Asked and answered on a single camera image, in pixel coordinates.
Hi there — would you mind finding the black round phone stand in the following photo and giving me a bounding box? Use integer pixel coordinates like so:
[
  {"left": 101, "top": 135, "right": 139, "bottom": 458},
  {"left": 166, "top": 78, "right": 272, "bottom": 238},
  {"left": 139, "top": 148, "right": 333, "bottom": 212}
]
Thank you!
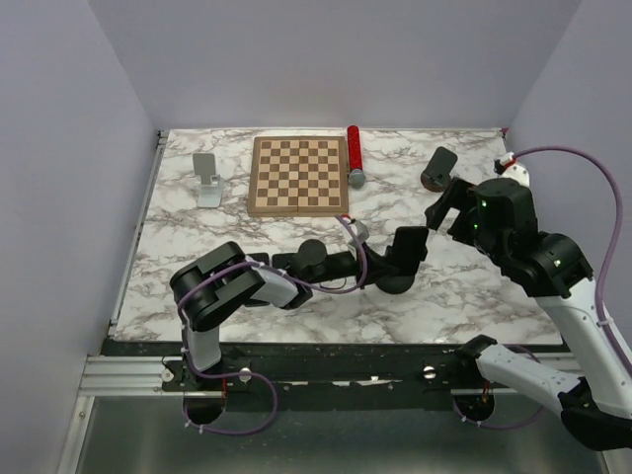
[{"left": 375, "top": 276, "right": 415, "bottom": 295}]

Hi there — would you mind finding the teal-backed phone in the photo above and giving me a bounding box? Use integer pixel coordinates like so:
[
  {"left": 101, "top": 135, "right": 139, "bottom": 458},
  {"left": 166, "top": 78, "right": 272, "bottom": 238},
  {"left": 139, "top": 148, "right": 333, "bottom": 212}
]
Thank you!
[{"left": 271, "top": 253, "right": 294, "bottom": 270}]

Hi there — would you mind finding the purple-cased black phone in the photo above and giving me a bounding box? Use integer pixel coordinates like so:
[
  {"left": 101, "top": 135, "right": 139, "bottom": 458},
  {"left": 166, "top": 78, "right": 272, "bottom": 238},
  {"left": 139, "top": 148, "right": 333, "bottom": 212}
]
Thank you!
[{"left": 246, "top": 253, "right": 271, "bottom": 266}]

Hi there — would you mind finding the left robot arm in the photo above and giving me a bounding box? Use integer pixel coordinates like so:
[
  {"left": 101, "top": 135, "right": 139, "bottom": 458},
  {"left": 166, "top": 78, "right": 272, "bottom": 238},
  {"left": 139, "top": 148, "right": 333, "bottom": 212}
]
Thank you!
[{"left": 169, "top": 239, "right": 398, "bottom": 390}]

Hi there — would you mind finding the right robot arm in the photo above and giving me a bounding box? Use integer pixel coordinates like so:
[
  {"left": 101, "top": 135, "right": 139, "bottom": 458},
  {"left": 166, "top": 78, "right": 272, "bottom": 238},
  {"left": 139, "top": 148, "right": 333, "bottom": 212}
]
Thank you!
[{"left": 426, "top": 178, "right": 631, "bottom": 451}]

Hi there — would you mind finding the brown round phone stand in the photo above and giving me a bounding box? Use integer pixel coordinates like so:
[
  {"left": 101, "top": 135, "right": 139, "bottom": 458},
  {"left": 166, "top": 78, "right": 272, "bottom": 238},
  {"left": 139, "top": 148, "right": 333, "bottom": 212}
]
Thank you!
[{"left": 420, "top": 146, "right": 458, "bottom": 193}]

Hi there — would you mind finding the grey metal phone stand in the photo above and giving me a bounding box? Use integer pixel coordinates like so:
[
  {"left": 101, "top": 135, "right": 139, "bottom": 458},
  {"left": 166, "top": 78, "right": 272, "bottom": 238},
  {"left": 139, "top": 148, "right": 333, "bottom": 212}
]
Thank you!
[{"left": 193, "top": 153, "right": 224, "bottom": 208}]

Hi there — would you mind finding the wooden chessboard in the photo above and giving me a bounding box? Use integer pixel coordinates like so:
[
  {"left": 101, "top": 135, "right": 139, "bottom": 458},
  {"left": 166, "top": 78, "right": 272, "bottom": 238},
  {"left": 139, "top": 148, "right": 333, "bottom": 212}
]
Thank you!
[{"left": 247, "top": 136, "right": 350, "bottom": 217}]

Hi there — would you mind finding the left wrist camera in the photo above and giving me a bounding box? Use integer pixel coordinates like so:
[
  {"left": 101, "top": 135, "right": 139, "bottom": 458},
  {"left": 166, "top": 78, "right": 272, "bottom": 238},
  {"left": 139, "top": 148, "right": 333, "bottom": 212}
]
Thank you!
[{"left": 342, "top": 214, "right": 369, "bottom": 256}]

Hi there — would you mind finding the red handled microphone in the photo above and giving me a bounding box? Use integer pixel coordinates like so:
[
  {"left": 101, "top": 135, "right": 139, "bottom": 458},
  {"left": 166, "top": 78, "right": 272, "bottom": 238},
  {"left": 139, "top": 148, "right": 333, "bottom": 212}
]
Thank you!
[{"left": 347, "top": 124, "right": 365, "bottom": 190}]

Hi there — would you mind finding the black front mounting rail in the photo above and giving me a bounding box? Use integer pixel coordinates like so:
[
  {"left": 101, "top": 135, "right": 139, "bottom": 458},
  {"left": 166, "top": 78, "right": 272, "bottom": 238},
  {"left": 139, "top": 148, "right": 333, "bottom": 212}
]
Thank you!
[{"left": 100, "top": 340, "right": 501, "bottom": 421}]

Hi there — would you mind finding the left aluminium extrusion rail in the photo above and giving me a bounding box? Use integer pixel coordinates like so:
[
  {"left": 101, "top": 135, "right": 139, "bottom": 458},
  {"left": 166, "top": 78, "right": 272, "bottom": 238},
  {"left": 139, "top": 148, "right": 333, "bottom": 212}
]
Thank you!
[{"left": 78, "top": 355, "right": 182, "bottom": 397}]

